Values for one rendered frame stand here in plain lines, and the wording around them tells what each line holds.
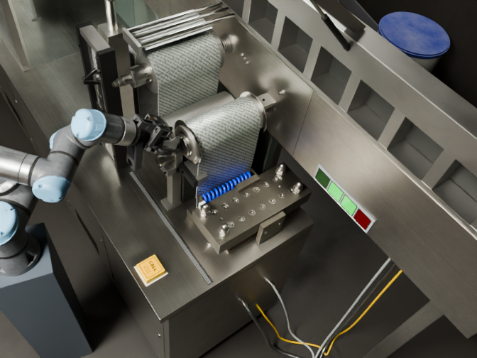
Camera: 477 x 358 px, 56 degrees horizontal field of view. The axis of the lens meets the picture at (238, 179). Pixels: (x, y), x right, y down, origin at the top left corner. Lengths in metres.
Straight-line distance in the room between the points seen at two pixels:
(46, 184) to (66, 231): 1.61
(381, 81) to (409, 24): 2.32
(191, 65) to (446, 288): 0.98
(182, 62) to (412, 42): 2.12
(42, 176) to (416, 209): 0.93
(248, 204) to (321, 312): 1.16
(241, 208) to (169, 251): 0.29
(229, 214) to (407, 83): 0.71
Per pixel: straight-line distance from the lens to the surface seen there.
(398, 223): 1.33
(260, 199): 1.56
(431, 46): 3.35
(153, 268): 1.53
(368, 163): 1.30
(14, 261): 1.57
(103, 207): 1.69
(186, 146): 1.36
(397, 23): 3.44
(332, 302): 2.60
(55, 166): 1.16
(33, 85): 2.16
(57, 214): 2.80
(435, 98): 1.12
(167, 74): 1.44
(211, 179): 1.51
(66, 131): 1.22
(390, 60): 1.17
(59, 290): 1.72
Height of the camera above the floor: 2.30
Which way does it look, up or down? 53 degrees down
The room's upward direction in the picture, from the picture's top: 11 degrees clockwise
